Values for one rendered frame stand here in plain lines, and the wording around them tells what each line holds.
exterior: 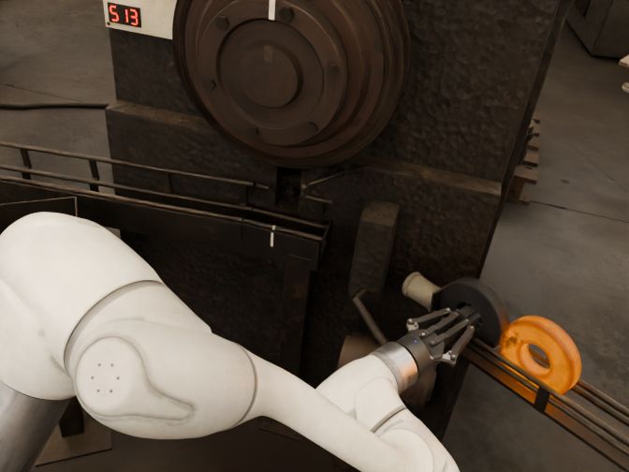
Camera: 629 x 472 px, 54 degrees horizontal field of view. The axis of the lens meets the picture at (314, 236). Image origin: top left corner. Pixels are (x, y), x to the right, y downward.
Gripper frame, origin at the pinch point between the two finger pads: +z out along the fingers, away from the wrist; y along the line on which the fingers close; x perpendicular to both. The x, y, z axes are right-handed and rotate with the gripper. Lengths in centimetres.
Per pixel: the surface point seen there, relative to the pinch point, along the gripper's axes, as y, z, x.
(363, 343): -17.5, -12.9, -16.8
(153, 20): -81, -23, 41
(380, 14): -31, -3, 53
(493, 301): 3.5, 0.1, 6.2
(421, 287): -12.9, -1.4, -2.0
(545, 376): 18.5, -1.4, -0.7
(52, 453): -68, -78, -64
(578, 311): -15, 104, -81
